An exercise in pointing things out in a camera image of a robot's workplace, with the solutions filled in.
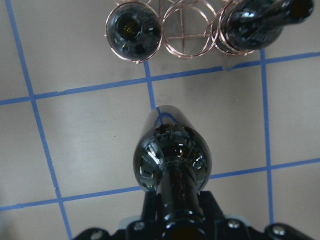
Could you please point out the copper wire bottle basket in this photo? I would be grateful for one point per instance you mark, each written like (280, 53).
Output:
(186, 45)

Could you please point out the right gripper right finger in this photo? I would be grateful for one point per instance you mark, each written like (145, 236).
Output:
(211, 210)

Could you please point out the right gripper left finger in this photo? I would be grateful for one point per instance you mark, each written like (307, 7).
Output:
(150, 206)

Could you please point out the dark wine bottle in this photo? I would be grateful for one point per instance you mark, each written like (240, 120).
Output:
(250, 25)
(173, 160)
(133, 31)

